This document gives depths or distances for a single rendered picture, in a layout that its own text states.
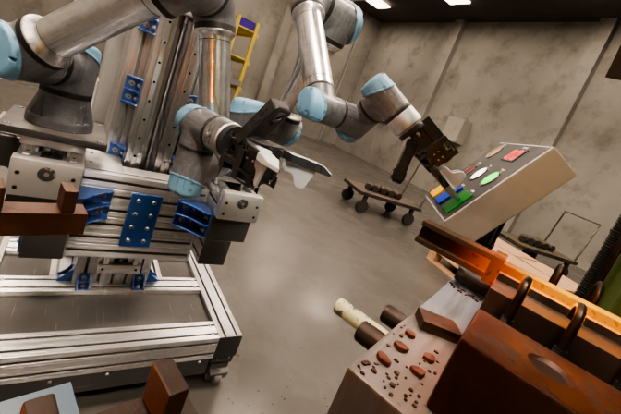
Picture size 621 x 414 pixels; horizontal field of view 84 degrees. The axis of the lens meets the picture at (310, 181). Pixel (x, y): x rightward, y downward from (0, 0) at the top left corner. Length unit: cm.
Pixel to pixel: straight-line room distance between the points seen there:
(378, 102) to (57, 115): 80
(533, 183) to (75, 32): 102
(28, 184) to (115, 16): 43
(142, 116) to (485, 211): 99
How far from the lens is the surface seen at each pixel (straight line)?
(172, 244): 125
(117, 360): 133
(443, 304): 53
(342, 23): 115
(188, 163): 76
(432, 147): 87
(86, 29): 89
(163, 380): 18
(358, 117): 89
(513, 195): 89
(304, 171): 65
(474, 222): 88
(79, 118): 111
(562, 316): 45
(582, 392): 34
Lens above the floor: 110
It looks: 11 degrees down
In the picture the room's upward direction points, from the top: 21 degrees clockwise
